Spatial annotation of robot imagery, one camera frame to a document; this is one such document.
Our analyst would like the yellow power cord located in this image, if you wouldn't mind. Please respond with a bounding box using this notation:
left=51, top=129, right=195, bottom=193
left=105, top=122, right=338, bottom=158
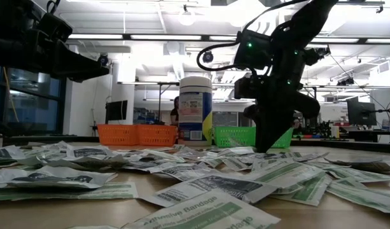
left=3, top=66, right=20, bottom=123

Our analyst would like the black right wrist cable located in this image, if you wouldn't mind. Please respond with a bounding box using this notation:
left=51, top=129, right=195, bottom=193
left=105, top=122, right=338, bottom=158
left=196, top=0, right=309, bottom=73

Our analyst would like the round pendant lamp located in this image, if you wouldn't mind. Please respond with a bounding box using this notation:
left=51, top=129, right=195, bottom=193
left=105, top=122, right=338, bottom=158
left=178, top=4, right=196, bottom=27

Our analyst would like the white antiseptic towelette packet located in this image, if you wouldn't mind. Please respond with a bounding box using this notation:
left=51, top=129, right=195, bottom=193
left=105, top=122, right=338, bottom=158
left=324, top=158, right=390, bottom=174
left=156, top=162, right=214, bottom=183
left=66, top=145, right=116, bottom=161
left=19, top=141, right=71, bottom=153
left=121, top=158, right=170, bottom=172
left=0, top=144, right=26, bottom=169
left=250, top=157, right=280, bottom=172
left=45, top=155, right=129, bottom=173
left=0, top=165, right=118, bottom=190
left=139, top=172, right=280, bottom=209

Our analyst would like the black wall monitor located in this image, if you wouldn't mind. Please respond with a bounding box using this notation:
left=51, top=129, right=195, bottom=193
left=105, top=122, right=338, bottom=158
left=104, top=100, right=129, bottom=122

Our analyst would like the black framed window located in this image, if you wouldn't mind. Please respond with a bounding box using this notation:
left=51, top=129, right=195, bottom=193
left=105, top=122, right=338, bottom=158
left=0, top=65, right=67, bottom=136

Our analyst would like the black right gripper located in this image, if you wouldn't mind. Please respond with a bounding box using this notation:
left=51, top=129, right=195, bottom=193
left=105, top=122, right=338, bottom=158
left=244, top=62, right=321, bottom=154

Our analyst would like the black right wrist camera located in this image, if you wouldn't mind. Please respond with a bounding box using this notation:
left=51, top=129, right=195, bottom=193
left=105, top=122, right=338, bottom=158
left=234, top=76, right=263, bottom=100

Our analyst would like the black desk monitor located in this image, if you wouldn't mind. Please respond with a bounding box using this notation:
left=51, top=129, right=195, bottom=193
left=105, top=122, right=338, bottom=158
left=346, top=97, right=378, bottom=127

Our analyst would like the white disinfecting wipes canister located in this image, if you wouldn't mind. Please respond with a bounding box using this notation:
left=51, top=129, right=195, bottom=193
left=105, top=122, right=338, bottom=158
left=178, top=75, right=214, bottom=147

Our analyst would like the orange plastic mesh basket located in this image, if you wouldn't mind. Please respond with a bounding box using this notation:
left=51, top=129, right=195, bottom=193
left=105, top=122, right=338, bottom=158
left=97, top=123, right=139, bottom=146
left=136, top=123, right=179, bottom=147

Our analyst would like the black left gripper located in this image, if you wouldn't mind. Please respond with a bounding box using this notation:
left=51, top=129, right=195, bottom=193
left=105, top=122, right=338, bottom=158
left=0, top=30, right=111, bottom=83

